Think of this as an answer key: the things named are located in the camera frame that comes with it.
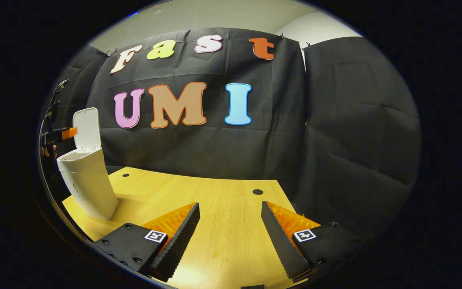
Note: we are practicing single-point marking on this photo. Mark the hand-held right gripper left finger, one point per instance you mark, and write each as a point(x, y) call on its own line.
point(181, 245)

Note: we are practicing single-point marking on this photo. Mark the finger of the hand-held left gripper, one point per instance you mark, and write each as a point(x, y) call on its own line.
point(54, 135)

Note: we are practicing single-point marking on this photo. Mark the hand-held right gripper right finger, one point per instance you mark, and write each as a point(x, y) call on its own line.
point(281, 245)

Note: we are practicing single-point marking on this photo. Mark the white desktop garbage bin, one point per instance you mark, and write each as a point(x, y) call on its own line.
point(88, 180)

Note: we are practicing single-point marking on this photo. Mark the wooden desktop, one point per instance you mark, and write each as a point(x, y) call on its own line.
point(227, 216)

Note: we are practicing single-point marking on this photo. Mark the black backdrop cloth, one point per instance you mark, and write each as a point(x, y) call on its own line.
point(335, 140)

